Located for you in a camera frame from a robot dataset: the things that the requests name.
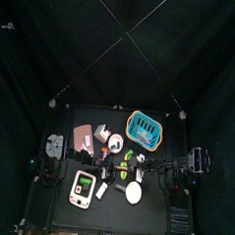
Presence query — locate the small white flat card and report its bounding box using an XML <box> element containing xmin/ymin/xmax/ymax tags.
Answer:
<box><xmin>94</xmin><ymin>181</ymin><xmax>109</xmax><ymax>201</ymax></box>

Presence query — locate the white toy pot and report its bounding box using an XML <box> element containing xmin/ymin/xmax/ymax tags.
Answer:
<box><xmin>106</xmin><ymin>132</ymin><xmax>126</xmax><ymax>155</ymax></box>

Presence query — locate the white saucepan with grey handle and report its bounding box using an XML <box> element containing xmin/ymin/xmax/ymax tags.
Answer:
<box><xmin>113</xmin><ymin>179</ymin><xmax>144</xmax><ymax>206</ymax></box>

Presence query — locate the toy cleaver with black handle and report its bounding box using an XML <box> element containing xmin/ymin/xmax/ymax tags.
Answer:
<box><xmin>135</xmin><ymin>168</ymin><xmax>144</xmax><ymax>185</ymax></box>

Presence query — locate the teal basket with orange rim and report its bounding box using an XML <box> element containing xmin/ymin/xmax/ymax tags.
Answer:
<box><xmin>124</xmin><ymin>109</ymin><xmax>165</xmax><ymax>152</ymax></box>

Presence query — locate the pink cutting board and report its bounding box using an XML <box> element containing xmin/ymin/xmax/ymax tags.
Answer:
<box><xmin>71</xmin><ymin>123</ymin><xmax>97</xmax><ymax>156</ymax></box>

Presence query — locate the white toy box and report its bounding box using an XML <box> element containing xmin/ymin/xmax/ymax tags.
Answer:
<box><xmin>92</xmin><ymin>123</ymin><xmax>113</xmax><ymax>145</ymax></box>

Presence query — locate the metal frame corner bracket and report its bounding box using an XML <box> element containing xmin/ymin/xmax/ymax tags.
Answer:
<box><xmin>47</xmin><ymin>97</ymin><xmax>58</xmax><ymax>109</ymax></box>
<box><xmin>0</xmin><ymin>22</ymin><xmax>16</xmax><ymax>31</ymax></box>
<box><xmin>177</xmin><ymin>109</ymin><xmax>188</xmax><ymax>121</ymax></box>

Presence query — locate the green toy vegetable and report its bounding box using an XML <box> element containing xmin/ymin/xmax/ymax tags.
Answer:
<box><xmin>79</xmin><ymin>176</ymin><xmax>93</xmax><ymax>187</ymax></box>

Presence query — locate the toy corn with green husk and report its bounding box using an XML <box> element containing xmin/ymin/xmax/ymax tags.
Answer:
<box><xmin>124</xmin><ymin>148</ymin><xmax>135</xmax><ymax>161</ymax></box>

